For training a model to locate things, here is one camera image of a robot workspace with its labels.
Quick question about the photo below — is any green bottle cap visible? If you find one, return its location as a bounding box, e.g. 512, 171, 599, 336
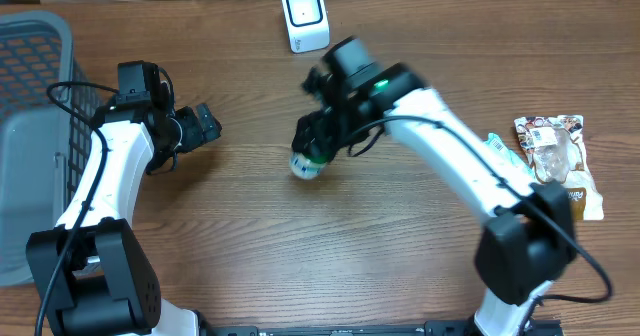
289, 151, 329, 180

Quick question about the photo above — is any teal wipes packet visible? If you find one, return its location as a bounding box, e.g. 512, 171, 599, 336
485, 133, 535, 179

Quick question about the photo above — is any beige snack pouch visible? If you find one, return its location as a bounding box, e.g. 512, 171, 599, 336
514, 115, 604, 221

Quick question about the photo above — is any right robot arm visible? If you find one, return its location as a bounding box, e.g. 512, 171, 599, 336
290, 37, 577, 335

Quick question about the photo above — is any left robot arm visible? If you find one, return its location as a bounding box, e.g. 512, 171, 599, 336
26, 61, 222, 336

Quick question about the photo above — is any white barcode scanner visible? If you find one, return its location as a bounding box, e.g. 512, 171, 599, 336
281, 0, 330, 54

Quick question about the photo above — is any grey plastic mesh basket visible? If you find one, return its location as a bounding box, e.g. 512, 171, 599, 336
1, 11, 102, 287

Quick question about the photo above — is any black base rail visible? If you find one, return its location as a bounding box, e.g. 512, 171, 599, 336
209, 318, 564, 336

